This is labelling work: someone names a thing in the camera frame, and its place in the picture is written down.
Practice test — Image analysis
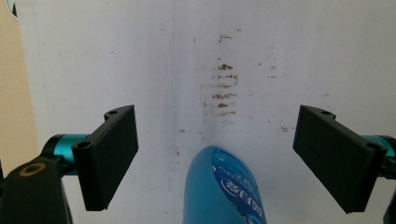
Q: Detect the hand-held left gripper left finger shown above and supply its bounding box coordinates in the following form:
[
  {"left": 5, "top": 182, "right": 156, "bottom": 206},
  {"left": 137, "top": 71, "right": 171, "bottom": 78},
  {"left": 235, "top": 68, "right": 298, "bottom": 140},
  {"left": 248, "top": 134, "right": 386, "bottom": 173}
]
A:
[{"left": 42, "top": 105, "right": 139, "bottom": 212}]

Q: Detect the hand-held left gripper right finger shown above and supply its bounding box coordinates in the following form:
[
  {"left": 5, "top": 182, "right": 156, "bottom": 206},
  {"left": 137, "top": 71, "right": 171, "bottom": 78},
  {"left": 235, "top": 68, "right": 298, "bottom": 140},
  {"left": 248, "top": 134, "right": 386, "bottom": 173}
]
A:
[{"left": 292, "top": 105, "right": 396, "bottom": 215}]

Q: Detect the blue plastic bottle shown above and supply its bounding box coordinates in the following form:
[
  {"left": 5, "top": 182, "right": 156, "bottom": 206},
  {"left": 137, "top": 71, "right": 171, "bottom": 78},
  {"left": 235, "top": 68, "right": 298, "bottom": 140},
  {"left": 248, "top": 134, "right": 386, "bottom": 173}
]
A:
[{"left": 182, "top": 145, "right": 268, "bottom": 224}]

